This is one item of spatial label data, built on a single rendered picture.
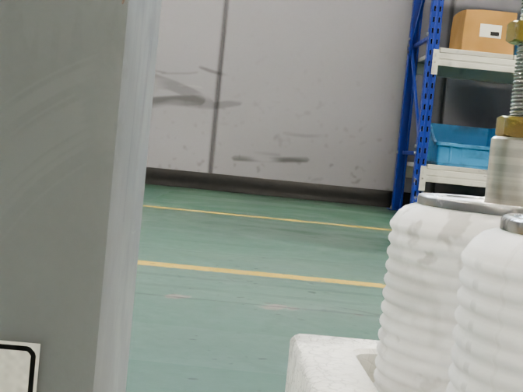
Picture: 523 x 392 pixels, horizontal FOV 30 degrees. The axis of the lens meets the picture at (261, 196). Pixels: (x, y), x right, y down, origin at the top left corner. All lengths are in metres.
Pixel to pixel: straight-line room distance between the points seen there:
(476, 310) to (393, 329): 0.12
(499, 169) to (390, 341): 0.08
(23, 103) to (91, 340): 0.04
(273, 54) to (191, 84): 0.47
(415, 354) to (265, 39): 4.90
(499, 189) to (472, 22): 4.30
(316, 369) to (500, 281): 0.15
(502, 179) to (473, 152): 4.24
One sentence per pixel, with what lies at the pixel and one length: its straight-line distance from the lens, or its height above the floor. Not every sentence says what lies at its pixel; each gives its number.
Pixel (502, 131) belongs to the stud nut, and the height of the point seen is 0.28.
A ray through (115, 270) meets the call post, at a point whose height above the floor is 0.24.
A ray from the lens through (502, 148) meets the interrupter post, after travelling 0.40.
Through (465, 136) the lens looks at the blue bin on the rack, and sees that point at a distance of 5.12.
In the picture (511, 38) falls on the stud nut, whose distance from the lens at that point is 0.41.
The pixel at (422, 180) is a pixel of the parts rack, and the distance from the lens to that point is 4.55.
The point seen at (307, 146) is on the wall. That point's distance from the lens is 5.24.
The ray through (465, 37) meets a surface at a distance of 4.67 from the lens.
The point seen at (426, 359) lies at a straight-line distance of 0.37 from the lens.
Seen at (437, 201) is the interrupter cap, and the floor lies 0.25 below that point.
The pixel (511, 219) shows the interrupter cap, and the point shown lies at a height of 0.25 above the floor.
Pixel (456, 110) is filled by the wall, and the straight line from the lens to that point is 5.35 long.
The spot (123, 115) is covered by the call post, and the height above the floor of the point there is 0.27.
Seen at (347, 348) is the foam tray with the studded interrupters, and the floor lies 0.18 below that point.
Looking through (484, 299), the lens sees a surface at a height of 0.23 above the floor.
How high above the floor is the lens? 0.27
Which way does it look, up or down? 3 degrees down
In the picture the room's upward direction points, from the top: 6 degrees clockwise
